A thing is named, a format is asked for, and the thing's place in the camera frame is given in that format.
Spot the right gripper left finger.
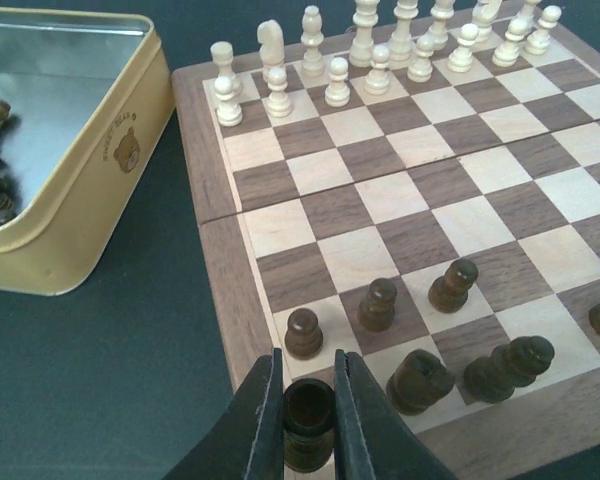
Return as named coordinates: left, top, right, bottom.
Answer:
left=165, top=348, right=284, bottom=480

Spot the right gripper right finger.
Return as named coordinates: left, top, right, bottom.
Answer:
left=334, top=349, right=455, bottom=480

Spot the dark rook piece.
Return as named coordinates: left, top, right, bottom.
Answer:
left=283, top=378, right=335, bottom=474

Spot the dark knight piece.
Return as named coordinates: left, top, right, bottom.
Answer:
left=385, top=349, right=455, bottom=415

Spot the dark pawn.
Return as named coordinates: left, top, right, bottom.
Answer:
left=428, top=258, right=479, bottom=313
left=357, top=278, right=397, bottom=332
left=284, top=308, right=324, bottom=360

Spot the dark bishop piece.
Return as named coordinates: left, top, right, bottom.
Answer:
left=463, top=335, right=555, bottom=404

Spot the wooden chess board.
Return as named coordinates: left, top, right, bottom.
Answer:
left=172, top=1, right=600, bottom=479

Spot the white chess pawn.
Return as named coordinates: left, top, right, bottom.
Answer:
left=214, top=76, right=243, bottom=127

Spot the white chess piece rook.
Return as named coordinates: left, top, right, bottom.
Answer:
left=210, top=41, right=242, bottom=96

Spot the white bishop piece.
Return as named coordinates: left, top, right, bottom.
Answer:
left=301, top=5, right=325, bottom=77

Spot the yellow tin box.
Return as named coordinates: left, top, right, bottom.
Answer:
left=0, top=8, right=174, bottom=296

